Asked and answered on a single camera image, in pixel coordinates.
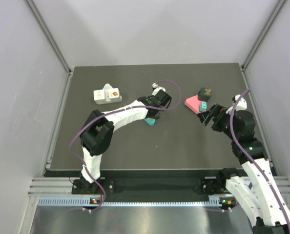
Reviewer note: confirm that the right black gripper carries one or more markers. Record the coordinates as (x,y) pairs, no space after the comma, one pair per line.
(216,110)

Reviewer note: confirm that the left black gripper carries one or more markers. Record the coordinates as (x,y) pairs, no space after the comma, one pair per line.
(155,117)

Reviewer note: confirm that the teal triangular power strip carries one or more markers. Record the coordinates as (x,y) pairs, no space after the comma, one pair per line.
(150,121)

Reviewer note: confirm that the teal small cube plug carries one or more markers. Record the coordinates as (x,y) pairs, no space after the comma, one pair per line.
(203,106)

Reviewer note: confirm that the pink triangular power strip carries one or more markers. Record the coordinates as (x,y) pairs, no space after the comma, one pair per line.
(193,104)

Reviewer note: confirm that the dark green cube plug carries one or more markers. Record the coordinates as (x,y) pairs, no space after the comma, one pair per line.
(204,94)

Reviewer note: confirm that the white tiger cube plug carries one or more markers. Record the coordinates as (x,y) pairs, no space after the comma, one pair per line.
(114,94)

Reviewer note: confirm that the white triangular power strip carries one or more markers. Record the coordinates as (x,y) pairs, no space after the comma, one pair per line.
(107,95)

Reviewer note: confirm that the plain white cube socket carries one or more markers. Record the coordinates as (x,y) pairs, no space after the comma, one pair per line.
(99,95)

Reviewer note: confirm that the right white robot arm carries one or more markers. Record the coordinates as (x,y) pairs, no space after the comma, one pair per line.
(261,200)

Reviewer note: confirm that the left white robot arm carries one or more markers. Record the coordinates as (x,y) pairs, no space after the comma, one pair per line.
(96,138)

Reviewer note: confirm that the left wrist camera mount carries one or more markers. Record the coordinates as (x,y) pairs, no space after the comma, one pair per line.
(156,88)

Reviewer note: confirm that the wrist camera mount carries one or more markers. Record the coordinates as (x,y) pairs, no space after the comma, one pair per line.
(241,105)
(156,88)

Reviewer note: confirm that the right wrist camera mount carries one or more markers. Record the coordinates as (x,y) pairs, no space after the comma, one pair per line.
(241,105)

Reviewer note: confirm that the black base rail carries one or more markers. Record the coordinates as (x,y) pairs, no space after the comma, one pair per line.
(195,181)

